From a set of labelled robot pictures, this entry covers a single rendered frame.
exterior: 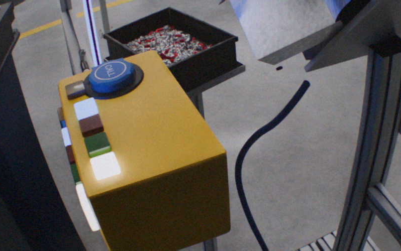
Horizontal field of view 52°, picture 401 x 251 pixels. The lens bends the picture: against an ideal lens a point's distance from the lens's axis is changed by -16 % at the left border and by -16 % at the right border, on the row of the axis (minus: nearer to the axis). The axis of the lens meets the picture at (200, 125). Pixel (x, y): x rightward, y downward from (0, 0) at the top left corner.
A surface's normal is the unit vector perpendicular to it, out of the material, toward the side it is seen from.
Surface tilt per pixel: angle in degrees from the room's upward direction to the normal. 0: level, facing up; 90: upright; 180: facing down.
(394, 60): 90
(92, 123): 0
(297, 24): 55
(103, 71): 0
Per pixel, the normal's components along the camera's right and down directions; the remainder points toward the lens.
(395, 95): 0.38, 0.55
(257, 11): -0.48, 0.02
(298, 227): -0.08, -0.78
